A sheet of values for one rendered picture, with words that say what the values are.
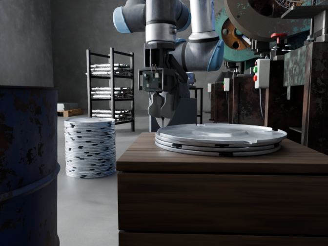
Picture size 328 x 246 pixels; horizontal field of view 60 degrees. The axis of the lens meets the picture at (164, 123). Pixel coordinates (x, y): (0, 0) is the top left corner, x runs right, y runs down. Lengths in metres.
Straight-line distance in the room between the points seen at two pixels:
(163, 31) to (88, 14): 7.87
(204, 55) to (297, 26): 1.65
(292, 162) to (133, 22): 0.57
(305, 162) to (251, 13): 2.14
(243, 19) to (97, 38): 6.15
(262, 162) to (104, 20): 7.98
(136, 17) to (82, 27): 7.70
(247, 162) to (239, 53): 3.82
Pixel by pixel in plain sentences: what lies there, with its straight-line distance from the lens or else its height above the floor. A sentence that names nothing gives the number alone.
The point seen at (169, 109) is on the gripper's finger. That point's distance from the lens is 0.72.
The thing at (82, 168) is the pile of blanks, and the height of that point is 0.06.
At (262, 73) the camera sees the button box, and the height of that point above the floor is 0.56.
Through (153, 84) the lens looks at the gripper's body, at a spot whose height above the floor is 0.49.
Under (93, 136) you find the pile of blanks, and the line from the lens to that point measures 1.60.
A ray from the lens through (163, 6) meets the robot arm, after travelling 0.72.
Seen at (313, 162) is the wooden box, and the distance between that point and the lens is 0.56.
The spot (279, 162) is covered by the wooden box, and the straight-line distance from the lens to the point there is 0.54.
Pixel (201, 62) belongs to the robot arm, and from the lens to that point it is 1.10.
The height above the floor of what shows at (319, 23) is 0.73.
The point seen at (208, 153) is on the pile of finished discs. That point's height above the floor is 0.36.
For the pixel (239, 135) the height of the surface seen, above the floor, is 0.38.
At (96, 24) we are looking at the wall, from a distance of 8.41.
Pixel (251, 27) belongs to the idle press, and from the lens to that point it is 2.58.
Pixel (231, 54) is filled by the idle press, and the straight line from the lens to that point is 4.28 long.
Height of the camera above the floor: 0.47
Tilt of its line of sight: 6 degrees down
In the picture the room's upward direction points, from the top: straight up
